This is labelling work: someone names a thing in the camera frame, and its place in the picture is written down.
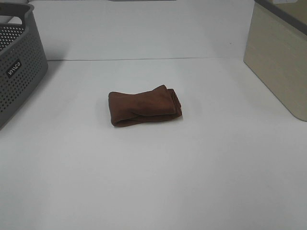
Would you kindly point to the brown towel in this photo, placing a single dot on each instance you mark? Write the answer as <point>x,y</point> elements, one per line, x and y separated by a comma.
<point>158,105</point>

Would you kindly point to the beige storage box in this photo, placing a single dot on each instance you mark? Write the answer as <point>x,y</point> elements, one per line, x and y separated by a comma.
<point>276,51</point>

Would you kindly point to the grey perforated laundry basket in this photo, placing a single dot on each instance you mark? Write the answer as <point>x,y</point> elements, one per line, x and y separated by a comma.
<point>23,63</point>

